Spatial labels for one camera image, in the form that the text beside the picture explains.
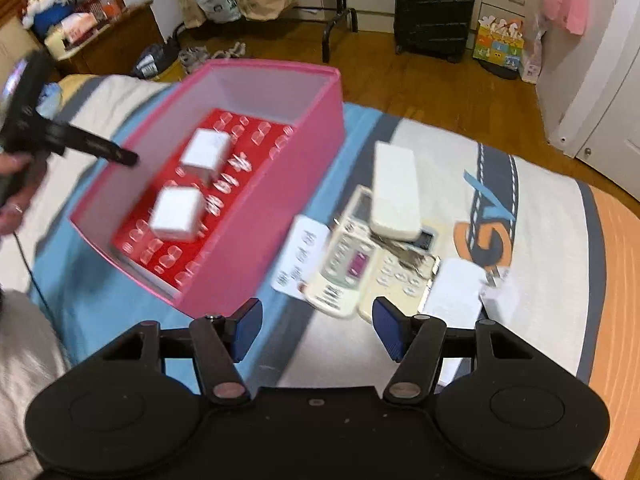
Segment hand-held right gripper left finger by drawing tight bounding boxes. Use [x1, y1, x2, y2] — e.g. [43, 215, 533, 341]
[100, 298, 264, 406]

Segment pink paper bags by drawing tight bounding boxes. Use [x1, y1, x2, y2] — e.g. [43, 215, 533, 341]
[542, 0, 591, 36]

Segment white remote with purple buttons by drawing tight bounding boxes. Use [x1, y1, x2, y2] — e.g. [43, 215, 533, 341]
[304, 185, 390, 317]

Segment plain white remote control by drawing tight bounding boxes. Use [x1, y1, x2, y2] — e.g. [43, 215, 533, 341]
[369, 141, 424, 242]

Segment grey sneaker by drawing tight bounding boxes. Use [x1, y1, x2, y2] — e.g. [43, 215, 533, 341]
[212, 42, 247, 61]
[178, 46, 211, 74]

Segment clear plastic bag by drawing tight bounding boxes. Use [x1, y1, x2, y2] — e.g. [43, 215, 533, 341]
[520, 10, 549, 84]

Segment wooden cabinet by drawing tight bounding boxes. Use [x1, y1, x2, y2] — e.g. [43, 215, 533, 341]
[0, 0, 166, 79]

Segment printed bed cover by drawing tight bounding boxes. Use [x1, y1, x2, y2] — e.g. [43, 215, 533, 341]
[0, 74, 640, 480]

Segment black suitcase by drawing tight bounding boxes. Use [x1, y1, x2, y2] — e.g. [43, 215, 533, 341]
[393, 0, 480, 65]

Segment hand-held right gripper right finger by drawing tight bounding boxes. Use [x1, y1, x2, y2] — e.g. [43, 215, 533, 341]
[372, 296, 533, 405]

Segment white door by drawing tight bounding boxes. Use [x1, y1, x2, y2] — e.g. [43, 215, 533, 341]
[537, 0, 640, 196]

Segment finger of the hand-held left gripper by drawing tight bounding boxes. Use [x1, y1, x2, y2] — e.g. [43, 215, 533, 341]
[62, 125, 139, 167]

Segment cream remote with dark screen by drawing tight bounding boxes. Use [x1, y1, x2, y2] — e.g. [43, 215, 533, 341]
[357, 227, 442, 324]

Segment person's left hand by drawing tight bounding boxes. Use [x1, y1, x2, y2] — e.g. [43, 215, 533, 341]
[0, 154, 37, 237]

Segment white plastic bag green print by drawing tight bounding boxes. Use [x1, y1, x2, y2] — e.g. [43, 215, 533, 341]
[194, 0, 244, 25]

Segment white charger cube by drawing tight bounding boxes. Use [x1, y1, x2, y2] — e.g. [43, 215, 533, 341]
[149, 186, 206, 244]
[179, 128, 234, 182]

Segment pile of household clutter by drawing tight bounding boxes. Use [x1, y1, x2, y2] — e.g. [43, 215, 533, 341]
[21, 0, 127, 59]

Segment pink cardboard box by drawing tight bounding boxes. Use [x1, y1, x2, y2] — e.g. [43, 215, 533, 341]
[68, 58, 347, 321]

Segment white printed card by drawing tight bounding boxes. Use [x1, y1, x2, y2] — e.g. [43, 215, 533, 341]
[271, 215, 332, 302]

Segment colourful cartoon box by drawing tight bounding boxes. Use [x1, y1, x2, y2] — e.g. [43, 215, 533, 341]
[472, 16, 526, 72]

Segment red printed card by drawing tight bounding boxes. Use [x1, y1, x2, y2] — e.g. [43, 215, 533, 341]
[111, 108, 297, 292]

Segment black and yellow bag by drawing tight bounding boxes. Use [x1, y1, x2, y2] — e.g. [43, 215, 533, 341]
[133, 42, 181, 81]

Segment person's grey sweater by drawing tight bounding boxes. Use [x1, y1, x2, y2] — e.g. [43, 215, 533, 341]
[0, 287, 74, 480]

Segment black cable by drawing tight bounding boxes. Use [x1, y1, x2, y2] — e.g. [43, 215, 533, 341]
[12, 232, 57, 322]

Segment black metal rack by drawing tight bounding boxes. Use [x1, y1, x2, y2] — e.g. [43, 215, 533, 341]
[292, 0, 359, 64]

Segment small brown paper bag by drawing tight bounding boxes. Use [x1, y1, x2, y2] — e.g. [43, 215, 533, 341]
[173, 0, 207, 30]

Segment white paper sheet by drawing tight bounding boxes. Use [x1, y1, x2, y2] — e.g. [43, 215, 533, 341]
[422, 257, 489, 322]

